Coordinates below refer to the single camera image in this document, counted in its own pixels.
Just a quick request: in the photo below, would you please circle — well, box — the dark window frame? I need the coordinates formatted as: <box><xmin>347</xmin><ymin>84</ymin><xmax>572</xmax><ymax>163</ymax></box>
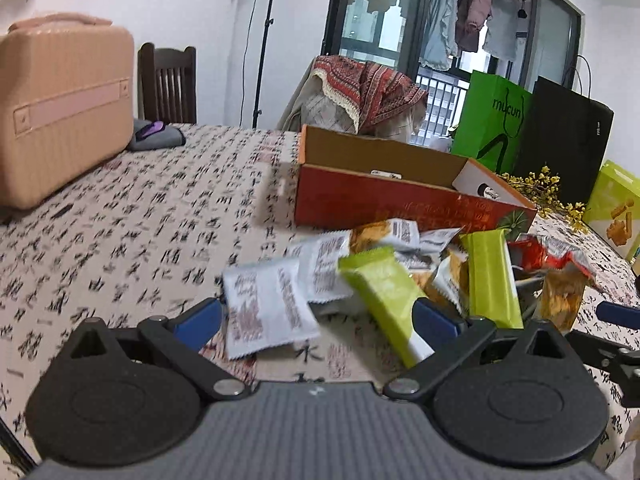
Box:
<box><xmin>322</xmin><ymin>0</ymin><xmax>586</xmax><ymax>146</ymax></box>

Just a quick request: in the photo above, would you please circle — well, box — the red patterned fringed cloth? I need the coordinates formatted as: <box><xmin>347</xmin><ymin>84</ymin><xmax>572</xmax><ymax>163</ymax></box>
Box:
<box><xmin>312</xmin><ymin>55</ymin><xmax>430</xmax><ymax>133</ymax></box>

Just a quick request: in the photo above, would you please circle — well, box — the black paper bag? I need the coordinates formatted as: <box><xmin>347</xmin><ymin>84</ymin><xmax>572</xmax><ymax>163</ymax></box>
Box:
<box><xmin>515</xmin><ymin>55</ymin><xmax>615</xmax><ymax>206</ymax></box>

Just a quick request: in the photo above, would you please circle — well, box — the white hanging garment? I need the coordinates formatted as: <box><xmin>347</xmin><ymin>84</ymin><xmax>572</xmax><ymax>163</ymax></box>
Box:
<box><xmin>482</xmin><ymin>5</ymin><xmax>521</xmax><ymax>61</ymax></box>

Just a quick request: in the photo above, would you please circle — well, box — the red-topped chip packet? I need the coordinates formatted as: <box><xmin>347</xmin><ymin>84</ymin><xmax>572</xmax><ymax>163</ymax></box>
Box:
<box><xmin>540</xmin><ymin>235</ymin><xmax>600</xmax><ymax>335</ymax></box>

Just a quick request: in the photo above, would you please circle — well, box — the dark wooden chair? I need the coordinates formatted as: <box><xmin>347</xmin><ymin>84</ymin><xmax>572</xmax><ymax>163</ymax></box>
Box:
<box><xmin>137</xmin><ymin>42</ymin><xmax>197</xmax><ymax>125</ymax></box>

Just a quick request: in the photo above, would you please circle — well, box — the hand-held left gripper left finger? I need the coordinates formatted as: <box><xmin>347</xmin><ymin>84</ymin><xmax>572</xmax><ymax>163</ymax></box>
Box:
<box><xmin>65</xmin><ymin>297</ymin><xmax>251</xmax><ymax>403</ymax></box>

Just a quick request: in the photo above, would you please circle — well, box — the studio light on stand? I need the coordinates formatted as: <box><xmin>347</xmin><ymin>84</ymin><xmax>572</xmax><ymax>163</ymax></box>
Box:
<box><xmin>252</xmin><ymin>0</ymin><xmax>288</xmax><ymax>130</ymax></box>

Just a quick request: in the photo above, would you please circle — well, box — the green snack bar packet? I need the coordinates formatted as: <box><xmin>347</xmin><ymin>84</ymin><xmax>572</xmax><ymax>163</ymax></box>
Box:
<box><xmin>459</xmin><ymin>228</ymin><xmax>526</xmax><ymax>331</ymax></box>
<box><xmin>338</xmin><ymin>246</ymin><xmax>437</xmax><ymax>370</ymax></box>

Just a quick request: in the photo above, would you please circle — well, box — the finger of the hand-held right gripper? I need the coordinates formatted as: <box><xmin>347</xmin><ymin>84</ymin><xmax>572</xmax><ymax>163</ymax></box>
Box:
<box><xmin>596</xmin><ymin>302</ymin><xmax>640</xmax><ymax>332</ymax></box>
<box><xmin>567</xmin><ymin>332</ymin><xmax>640</xmax><ymax>408</ymax></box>

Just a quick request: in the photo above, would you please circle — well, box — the chair with beige cover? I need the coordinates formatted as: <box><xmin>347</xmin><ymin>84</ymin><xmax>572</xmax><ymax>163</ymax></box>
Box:
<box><xmin>277</xmin><ymin>57</ymin><xmax>426</xmax><ymax>143</ymax></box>

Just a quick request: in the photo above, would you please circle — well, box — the calligraphy printed tablecloth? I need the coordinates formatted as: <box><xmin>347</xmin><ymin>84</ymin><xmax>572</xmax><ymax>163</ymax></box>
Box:
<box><xmin>0</xmin><ymin>124</ymin><xmax>640</xmax><ymax>480</ymax></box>

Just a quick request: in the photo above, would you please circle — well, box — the pink hard-shell suitcase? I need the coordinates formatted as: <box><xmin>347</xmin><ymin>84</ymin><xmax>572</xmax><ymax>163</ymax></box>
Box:
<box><xmin>0</xmin><ymin>12</ymin><xmax>137</xmax><ymax>211</ymax></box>

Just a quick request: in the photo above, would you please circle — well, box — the red cardboard box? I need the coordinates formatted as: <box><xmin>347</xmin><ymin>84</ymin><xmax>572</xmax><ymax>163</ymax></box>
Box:
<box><xmin>294</xmin><ymin>124</ymin><xmax>538</xmax><ymax>233</ymax></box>

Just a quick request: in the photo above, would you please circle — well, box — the yellow flower branch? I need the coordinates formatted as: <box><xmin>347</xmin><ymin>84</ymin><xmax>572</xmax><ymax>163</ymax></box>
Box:
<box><xmin>500</xmin><ymin>165</ymin><xmax>591</xmax><ymax>233</ymax></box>

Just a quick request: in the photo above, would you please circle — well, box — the red snack packet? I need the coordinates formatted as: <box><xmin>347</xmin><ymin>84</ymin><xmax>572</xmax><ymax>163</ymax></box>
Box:
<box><xmin>507</xmin><ymin>234</ymin><xmax>546</xmax><ymax>272</ymax></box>

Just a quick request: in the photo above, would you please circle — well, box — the white chip snack packet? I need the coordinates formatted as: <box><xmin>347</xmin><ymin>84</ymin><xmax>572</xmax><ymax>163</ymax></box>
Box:
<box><xmin>349</xmin><ymin>218</ymin><xmax>422</xmax><ymax>256</ymax></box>
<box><xmin>425</xmin><ymin>252</ymin><xmax>472</xmax><ymax>318</ymax></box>
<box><xmin>289</xmin><ymin>230</ymin><xmax>363</xmax><ymax>316</ymax></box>
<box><xmin>419</xmin><ymin>227</ymin><xmax>463</xmax><ymax>256</ymax></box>
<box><xmin>222</xmin><ymin>257</ymin><xmax>322</xmax><ymax>361</ymax></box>

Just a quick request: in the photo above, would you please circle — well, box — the light blue hanging garment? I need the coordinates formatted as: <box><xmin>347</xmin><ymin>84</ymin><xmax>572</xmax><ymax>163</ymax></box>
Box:
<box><xmin>420</xmin><ymin>0</ymin><xmax>463</xmax><ymax>71</ymax></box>

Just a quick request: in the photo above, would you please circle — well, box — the green paper bag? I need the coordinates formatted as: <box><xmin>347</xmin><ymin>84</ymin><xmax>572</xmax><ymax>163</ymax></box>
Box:
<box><xmin>450</xmin><ymin>70</ymin><xmax>533</xmax><ymax>176</ymax></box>

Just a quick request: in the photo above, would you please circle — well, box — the pink hanging garment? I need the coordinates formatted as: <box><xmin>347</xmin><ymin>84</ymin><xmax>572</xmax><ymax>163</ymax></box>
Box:
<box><xmin>455</xmin><ymin>0</ymin><xmax>493</xmax><ymax>53</ymax></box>

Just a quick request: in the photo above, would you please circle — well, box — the grey pouch with purple strap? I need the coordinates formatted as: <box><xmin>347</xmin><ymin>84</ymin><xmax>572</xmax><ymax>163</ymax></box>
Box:
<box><xmin>126</xmin><ymin>119</ymin><xmax>187</xmax><ymax>152</ymax></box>

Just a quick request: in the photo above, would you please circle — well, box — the light green snack box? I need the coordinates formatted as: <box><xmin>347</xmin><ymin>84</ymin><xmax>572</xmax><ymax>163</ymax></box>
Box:
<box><xmin>582</xmin><ymin>160</ymin><xmax>640</xmax><ymax>261</ymax></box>

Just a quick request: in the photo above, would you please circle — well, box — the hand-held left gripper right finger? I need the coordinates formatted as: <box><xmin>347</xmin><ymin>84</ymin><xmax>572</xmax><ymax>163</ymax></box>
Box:
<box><xmin>382</xmin><ymin>297</ymin><xmax>576</xmax><ymax>403</ymax></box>

